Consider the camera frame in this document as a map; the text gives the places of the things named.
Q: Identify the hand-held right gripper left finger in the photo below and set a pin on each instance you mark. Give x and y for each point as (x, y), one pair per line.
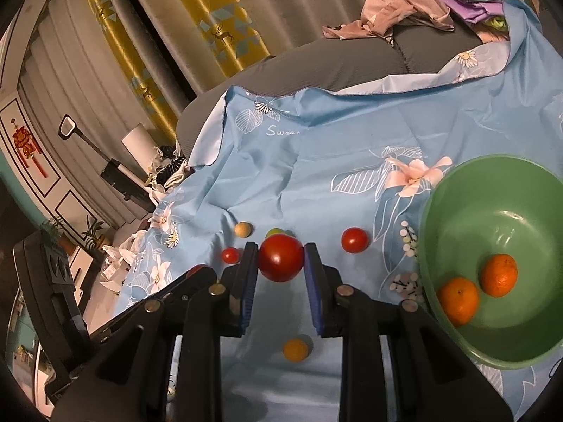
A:
(247, 292)

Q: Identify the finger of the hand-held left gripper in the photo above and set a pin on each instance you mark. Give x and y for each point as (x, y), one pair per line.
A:
(184, 283)

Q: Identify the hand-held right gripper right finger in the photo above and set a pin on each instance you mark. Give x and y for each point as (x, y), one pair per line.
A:
(314, 292)

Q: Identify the large red tomato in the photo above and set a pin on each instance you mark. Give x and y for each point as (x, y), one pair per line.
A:
(280, 258)

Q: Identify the green plastic bowl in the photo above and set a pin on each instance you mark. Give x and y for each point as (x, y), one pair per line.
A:
(506, 228)

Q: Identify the small red cherry tomato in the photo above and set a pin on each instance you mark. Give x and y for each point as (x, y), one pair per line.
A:
(229, 255)
(196, 269)

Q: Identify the small yellow round fruit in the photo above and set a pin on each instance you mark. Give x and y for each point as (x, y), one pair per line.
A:
(295, 350)

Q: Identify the small beige round fruit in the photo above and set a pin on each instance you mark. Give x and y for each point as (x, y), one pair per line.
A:
(243, 229)

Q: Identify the medium red tomato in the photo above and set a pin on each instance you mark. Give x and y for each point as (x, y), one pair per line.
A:
(354, 240)

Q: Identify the small green round fruit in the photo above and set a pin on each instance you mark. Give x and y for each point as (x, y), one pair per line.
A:
(276, 231)

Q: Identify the white plastic bag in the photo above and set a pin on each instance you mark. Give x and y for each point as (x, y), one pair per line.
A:
(121, 257)

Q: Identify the black and white clothes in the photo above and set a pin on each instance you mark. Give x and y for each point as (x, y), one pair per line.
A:
(169, 171)

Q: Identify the orange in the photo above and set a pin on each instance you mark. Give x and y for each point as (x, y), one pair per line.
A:
(457, 301)
(498, 275)

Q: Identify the blue floral bedsheet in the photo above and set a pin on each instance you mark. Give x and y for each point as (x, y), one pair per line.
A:
(330, 140)

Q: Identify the yellow patterned curtain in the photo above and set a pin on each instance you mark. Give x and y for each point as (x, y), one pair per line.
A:
(123, 52)
(215, 13)

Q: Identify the grey curtain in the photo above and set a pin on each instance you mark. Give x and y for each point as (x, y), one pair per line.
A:
(290, 0)

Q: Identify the pink cloth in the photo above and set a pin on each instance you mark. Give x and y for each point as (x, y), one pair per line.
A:
(387, 4)

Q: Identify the purple cloth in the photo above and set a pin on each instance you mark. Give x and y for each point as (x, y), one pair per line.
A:
(470, 11)

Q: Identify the red knot wall ornament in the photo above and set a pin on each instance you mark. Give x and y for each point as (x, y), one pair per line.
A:
(25, 140)

